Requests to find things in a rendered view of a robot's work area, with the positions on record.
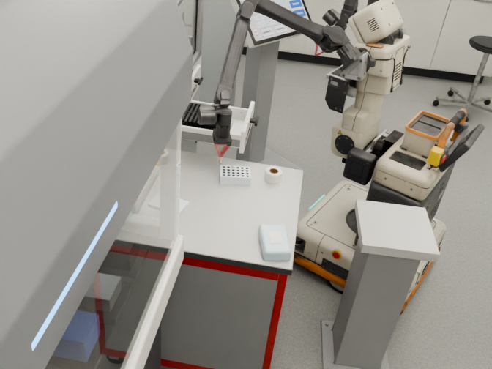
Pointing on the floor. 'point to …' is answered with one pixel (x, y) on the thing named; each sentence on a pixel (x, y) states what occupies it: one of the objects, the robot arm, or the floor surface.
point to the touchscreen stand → (263, 99)
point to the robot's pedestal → (377, 283)
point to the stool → (479, 42)
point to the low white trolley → (228, 267)
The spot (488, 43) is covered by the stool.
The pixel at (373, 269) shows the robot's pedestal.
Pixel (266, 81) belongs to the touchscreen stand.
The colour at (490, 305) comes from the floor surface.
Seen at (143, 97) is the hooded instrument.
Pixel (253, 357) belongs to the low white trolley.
